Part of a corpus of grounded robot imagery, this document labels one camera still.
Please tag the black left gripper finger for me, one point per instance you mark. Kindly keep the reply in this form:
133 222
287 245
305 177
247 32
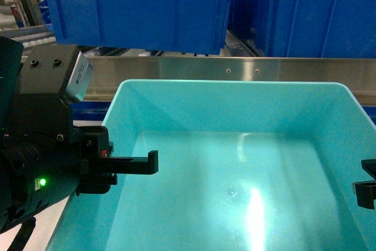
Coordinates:
129 166

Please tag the stainless steel shelf rack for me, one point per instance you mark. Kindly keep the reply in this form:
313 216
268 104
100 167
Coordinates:
237 62

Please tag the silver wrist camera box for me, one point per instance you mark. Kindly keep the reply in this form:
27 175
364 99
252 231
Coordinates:
79 79

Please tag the teal plastic bin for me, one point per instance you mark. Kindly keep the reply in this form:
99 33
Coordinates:
242 166

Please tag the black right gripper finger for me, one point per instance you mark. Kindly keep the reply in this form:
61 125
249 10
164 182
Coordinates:
365 190

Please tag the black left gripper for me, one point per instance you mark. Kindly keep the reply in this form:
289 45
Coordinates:
41 148

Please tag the blue bin upper left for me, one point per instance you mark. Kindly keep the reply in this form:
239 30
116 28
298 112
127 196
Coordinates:
187 26

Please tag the blue bin upper right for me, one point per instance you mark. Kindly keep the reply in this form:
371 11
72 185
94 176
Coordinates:
306 28

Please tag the blue bin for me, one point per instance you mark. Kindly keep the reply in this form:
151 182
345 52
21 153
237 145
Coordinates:
306 28
187 26

